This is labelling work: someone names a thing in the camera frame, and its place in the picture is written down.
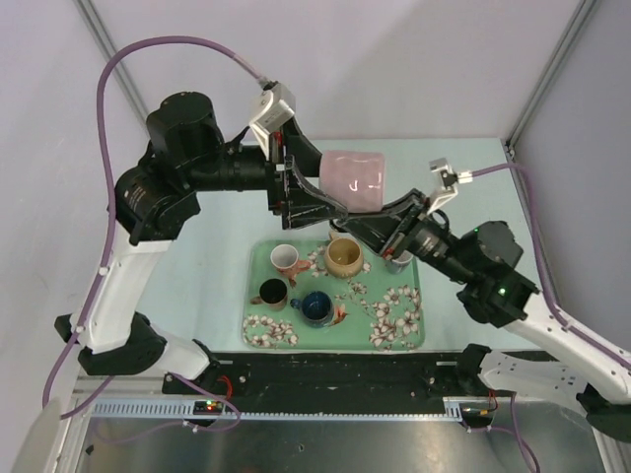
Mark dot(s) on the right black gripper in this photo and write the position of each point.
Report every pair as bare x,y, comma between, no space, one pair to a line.
389,231

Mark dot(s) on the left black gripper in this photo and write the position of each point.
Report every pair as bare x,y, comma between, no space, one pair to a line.
299,202

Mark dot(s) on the small grey-blue cup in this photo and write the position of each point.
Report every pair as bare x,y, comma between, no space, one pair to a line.
398,264

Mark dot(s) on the pale pink ceramic mug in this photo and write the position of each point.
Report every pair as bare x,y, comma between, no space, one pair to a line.
354,179

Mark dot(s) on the beige round ceramic mug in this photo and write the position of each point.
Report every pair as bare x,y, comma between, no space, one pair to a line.
343,256

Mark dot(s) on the salmon pink ceramic cup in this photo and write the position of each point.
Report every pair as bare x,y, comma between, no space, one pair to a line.
285,258

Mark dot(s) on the brown ceramic mug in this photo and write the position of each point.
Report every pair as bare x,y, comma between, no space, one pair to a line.
273,293

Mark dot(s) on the dark blue ceramic mug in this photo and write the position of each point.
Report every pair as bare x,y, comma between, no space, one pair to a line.
316,308

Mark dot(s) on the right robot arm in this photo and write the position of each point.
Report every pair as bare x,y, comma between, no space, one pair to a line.
588,374

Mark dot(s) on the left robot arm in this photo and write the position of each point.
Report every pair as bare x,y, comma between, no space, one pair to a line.
149,205

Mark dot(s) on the green floral hummingbird tray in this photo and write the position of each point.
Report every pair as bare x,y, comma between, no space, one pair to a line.
377,311

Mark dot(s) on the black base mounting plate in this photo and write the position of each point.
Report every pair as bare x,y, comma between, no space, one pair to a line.
342,400

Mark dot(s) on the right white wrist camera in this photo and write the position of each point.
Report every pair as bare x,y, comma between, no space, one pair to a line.
448,181

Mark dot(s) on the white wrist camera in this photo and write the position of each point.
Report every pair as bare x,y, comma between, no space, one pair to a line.
275,106
448,181

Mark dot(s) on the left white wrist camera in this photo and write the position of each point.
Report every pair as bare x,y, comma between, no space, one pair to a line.
275,106

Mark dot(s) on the white slotted cable duct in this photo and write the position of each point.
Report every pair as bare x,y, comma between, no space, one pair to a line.
197,409

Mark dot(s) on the left aluminium frame post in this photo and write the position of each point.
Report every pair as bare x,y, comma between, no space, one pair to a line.
102,37

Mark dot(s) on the aluminium frame post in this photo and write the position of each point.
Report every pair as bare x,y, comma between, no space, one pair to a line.
553,67
102,37

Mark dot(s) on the right aluminium frame post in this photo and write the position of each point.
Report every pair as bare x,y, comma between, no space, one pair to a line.
553,67

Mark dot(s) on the aluminium front rail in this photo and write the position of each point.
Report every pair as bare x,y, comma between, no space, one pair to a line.
84,384

